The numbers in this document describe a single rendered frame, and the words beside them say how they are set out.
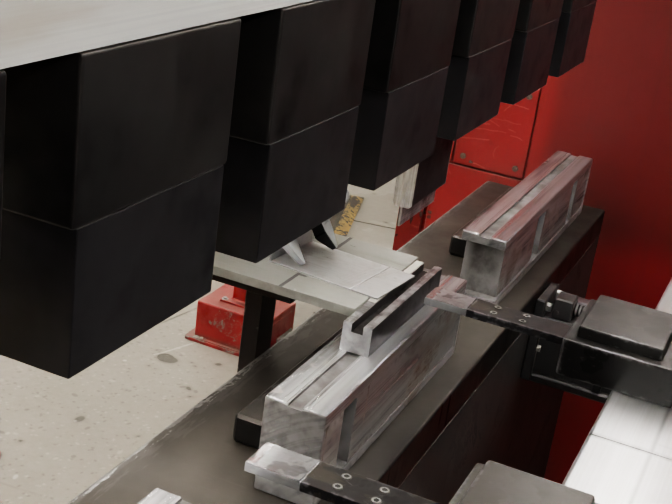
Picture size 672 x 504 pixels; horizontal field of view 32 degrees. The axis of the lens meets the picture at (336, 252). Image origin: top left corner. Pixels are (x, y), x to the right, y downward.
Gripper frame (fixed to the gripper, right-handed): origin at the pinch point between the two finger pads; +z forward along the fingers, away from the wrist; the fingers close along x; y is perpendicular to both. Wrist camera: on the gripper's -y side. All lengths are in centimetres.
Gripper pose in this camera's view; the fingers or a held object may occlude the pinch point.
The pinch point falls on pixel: (308, 248)
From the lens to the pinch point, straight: 125.6
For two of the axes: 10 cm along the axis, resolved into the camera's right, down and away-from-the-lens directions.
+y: 7.4, -3.7, -5.6
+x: 5.0, -2.5, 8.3
